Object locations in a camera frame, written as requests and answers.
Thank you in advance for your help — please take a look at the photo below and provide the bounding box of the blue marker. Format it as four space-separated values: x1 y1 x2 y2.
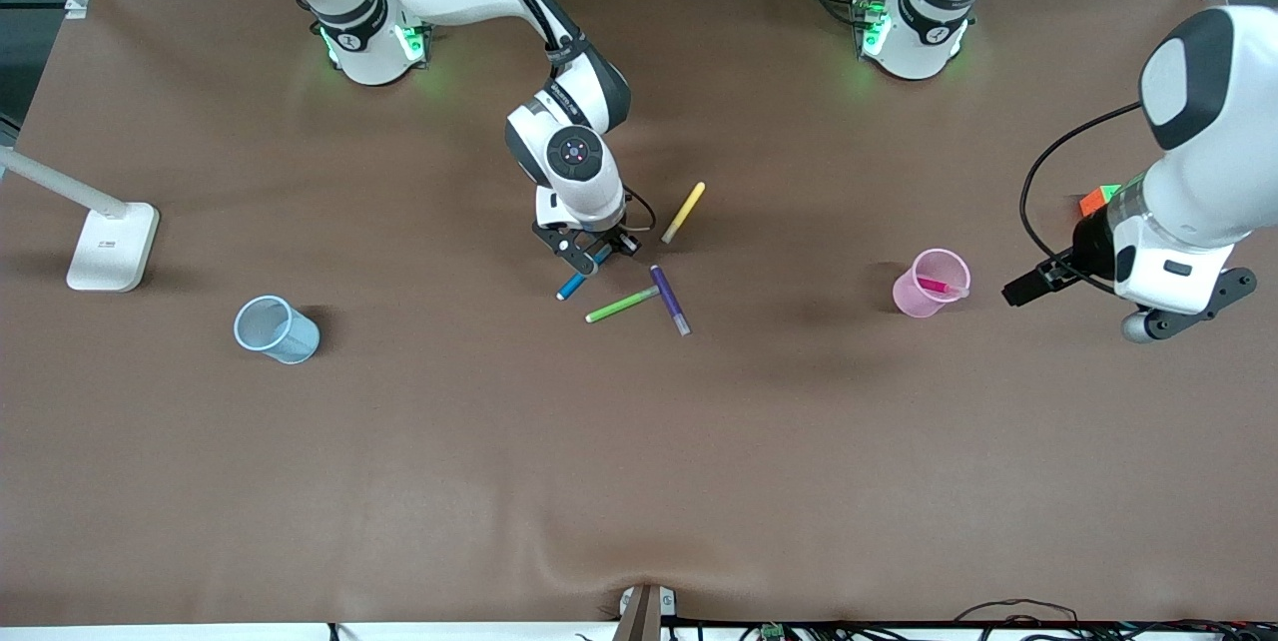
556 244 613 302

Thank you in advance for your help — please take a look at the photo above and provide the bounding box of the green marker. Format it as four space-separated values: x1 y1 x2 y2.
585 286 660 324

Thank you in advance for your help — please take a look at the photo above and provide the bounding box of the yellow marker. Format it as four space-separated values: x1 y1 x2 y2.
661 182 706 245

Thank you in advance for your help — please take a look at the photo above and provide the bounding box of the purple marker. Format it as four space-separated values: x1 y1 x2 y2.
650 265 692 336

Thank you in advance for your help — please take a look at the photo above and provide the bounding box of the pink mesh cup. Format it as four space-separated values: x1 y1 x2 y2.
892 249 971 320

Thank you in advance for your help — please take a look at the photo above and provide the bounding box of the light blue mesh cup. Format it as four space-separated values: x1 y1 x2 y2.
234 295 321 364

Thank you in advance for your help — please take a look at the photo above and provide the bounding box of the white desk lamp stand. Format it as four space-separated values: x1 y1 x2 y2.
0 144 161 293

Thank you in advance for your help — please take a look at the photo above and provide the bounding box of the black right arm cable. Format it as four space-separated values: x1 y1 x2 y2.
621 186 658 236

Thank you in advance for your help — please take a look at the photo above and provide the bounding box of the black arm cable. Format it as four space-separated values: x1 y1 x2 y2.
621 186 658 236
1019 102 1145 269

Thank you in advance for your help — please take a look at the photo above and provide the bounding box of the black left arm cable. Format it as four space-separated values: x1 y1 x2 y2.
1019 102 1145 269

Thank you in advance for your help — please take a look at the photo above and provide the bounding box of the black floor cable bundle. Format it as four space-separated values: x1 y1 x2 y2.
949 599 1278 641

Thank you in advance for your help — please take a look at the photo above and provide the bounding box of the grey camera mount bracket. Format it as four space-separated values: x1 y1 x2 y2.
611 583 678 641

